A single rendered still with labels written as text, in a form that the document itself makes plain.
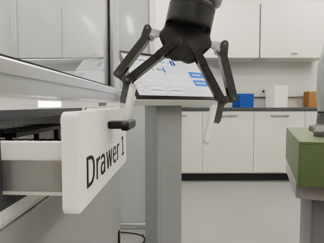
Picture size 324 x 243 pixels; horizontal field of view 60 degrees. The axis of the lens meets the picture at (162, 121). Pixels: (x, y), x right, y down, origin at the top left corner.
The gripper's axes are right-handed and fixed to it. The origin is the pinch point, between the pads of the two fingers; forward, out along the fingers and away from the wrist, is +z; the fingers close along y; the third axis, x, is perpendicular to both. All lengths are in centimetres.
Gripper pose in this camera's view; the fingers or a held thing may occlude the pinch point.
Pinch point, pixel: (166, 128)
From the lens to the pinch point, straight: 46.3
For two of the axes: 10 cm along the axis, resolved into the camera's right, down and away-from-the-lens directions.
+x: -0.5, 0.6, -10.0
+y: -9.8, -2.1, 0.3
